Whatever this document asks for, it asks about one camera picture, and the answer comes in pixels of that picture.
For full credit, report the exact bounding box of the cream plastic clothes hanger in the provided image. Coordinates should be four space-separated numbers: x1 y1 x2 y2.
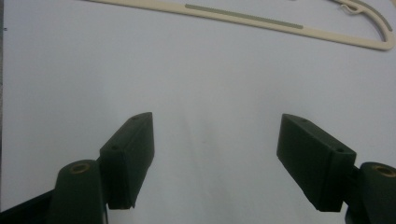
88 0 396 52

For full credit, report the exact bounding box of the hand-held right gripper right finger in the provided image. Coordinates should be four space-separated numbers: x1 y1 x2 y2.
276 113 358 214

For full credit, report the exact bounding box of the white table mat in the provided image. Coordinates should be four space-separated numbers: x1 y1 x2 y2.
2 0 396 224

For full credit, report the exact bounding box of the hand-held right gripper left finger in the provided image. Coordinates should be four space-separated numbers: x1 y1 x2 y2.
99 111 155 210

